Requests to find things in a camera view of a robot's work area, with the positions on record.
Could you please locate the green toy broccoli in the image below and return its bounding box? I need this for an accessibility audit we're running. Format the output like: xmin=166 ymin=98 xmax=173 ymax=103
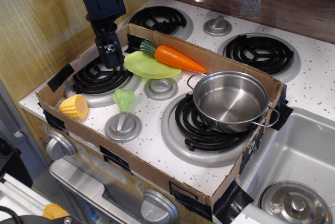
xmin=112 ymin=88 xmax=135 ymax=113

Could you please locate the steel pot lid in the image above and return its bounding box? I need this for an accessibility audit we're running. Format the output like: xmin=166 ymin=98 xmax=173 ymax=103
xmin=259 ymin=181 xmax=332 ymax=223

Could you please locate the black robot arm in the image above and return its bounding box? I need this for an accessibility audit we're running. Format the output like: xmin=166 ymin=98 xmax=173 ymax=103
xmin=83 ymin=0 xmax=126 ymax=69

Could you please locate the silver stovetop knob front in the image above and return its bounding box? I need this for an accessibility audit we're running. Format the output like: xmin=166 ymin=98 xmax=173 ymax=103
xmin=105 ymin=113 xmax=142 ymax=143

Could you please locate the back right black burner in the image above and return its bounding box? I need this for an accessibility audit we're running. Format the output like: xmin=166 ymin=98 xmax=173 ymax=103
xmin=221 ymin=35 xmax=294 ymax=74

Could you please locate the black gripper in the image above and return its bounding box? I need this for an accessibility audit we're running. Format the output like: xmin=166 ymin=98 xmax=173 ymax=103
xmin=83 ymin=0 xmax=126 ymax=69

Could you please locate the silver oven door handle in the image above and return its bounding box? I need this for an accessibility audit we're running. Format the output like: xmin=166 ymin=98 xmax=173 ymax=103
xmin=50 ymin=159 xmax=138 ymax=223

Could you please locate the silver oven knob left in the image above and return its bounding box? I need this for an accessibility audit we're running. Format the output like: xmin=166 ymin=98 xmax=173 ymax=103
xmin=46 ymin=130 xmax=76 ymax=161

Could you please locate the light green plastic plate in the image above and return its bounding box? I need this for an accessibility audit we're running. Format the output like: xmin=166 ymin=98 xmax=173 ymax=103
xmin=124 ymin=51 xmax=182 ymax=79

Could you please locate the silver oven knob right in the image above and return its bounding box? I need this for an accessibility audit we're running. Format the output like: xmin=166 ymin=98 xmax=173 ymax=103
xmin=140 ymin=189 xmax=179 ymax=224

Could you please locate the orange toy carrot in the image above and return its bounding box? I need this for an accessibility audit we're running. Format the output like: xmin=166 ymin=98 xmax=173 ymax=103
xmin=139 ymin=40 xmax=207 ymax=73

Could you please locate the stainless steel pot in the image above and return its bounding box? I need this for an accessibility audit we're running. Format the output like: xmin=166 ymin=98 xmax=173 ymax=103
xmin=187 ymin=71 xmax=280 ymax=133

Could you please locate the silver oven knob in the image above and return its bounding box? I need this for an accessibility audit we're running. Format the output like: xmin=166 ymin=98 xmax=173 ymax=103
xmin=46 ymin=130 xmax=76 ymax=161
xmin=140 ymin=189 xmax=179 ymax=224

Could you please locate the black cable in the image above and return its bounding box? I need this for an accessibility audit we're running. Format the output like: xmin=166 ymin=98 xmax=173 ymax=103
xmin=0 ymin=205 xmax=23 ymax=224

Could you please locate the front right black burner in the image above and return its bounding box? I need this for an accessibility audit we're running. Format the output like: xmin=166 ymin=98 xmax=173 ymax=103
xmin=175 ymin=94 xmax=249 ymax=152

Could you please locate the silver stovetop knob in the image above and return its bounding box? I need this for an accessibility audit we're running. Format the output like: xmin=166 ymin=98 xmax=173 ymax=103
xmin=203 ymin=15 xmax=232 ymax=37
xmin=105 ymin=113 xmax=142 ymax=143
xmin=144 ymin=78 xmax=178 ymax=101

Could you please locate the silver stovetop knob middle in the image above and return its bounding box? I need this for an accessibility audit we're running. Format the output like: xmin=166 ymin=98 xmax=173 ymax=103
xmin=144 ymin=78 xmax=178 ymax=101

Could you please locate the silver stovetop knob back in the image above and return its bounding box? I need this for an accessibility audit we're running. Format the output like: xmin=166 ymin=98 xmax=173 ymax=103
xmin=203 ymin=15 xmax=232 ymax=37

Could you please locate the yellow toy corn cob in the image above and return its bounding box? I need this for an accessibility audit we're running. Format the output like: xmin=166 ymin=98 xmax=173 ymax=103
xmin=58 ymin=94 xmax=88 ymax=119

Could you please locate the stainless steel sink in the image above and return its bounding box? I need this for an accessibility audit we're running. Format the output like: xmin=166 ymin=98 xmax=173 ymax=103
xmin=213 ymin=107 xmax=335 ymax=224

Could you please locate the brown cardboard fence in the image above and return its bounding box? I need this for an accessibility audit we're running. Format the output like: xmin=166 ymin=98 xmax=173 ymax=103
xmin=36 ymin=23 xmax=294 ymax=222

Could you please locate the front left black burner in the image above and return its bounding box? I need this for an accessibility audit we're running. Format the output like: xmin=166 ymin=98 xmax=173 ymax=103
xmin=72 ymin=58 xmax=133 ymax=95

